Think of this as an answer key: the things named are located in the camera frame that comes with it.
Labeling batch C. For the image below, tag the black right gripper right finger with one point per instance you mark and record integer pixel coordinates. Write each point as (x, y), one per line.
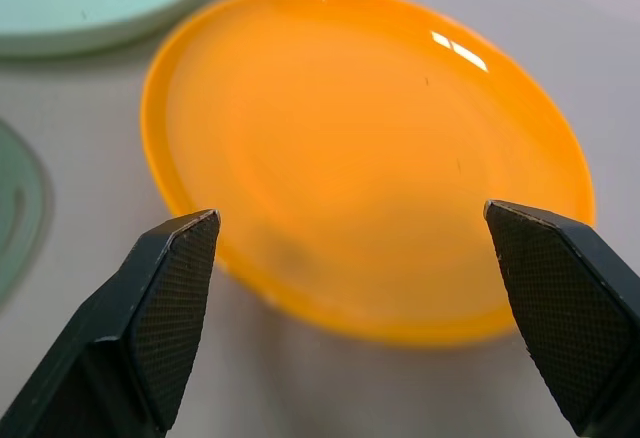
(565, 308)

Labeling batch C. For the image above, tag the dark green plastic plate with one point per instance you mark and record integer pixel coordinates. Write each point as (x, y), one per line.
(15, 208)

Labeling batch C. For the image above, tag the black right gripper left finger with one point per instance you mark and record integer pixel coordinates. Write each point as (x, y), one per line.
(150, 318)

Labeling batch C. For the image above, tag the orange plastic plate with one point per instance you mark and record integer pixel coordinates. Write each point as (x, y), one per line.
(360, 158)

